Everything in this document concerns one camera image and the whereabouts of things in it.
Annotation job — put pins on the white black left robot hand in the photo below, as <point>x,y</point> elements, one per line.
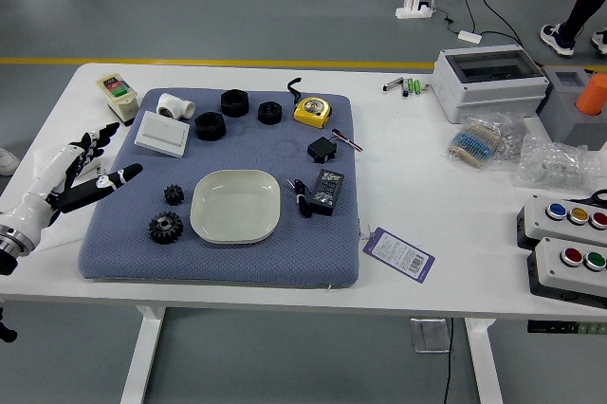
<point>33,202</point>

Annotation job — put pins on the big black gear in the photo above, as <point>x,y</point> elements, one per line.
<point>159,233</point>

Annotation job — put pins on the small black gear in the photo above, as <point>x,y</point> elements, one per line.
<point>173,195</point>

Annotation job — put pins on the white square plate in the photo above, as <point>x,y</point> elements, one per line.
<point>234,207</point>

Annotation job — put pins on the big black hex nut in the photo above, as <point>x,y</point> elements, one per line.
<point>227,109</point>
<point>204,131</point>

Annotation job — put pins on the small black hex nut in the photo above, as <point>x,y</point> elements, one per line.
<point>263,117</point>

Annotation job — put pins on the three-button control box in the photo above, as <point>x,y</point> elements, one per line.
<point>536,226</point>

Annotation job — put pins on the two-button control box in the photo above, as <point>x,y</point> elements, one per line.
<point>550,273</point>

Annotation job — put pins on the white pipe tee fitting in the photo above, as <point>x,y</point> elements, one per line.
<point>176,105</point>

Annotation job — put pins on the white table leg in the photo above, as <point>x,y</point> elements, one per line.
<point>483,361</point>
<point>142,356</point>

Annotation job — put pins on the blue-grey padded mat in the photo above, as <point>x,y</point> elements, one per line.
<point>227,262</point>

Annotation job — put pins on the yellow tape measure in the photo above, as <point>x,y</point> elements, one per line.
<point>310,112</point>

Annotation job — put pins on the black digital display module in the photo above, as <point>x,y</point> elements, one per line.
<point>328,190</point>

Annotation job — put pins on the purple paper tag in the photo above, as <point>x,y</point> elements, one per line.
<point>398,254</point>

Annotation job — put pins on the small silver tool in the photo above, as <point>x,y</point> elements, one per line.
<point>392,85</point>

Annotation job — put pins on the green battery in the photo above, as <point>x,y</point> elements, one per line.
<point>412,86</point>
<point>418,87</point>

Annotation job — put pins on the silver floor plate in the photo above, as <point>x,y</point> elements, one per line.
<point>429,335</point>

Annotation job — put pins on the white power strip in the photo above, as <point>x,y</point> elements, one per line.
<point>412,11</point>

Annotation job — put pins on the bag of blue resistors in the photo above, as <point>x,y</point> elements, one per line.
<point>474,143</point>

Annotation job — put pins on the white power adapter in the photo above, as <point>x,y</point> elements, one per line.
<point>469,36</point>

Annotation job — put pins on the bag of small metal parts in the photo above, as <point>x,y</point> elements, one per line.
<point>512,138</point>

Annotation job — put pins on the clear bubble wrap bag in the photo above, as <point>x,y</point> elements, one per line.
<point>555,164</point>

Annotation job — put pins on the grey block holder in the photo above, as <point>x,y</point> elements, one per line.
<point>564,110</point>

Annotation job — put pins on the table height control panel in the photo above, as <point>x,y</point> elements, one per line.
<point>564,327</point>

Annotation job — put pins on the orange cylinder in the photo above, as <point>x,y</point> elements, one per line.
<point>593,96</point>

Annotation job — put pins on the beige red-green push switch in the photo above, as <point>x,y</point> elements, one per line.
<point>121,103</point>

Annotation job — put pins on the white wall switch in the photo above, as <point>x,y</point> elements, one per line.
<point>161,134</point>

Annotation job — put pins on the grey electrical enclosure box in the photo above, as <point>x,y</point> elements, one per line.
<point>493,96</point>

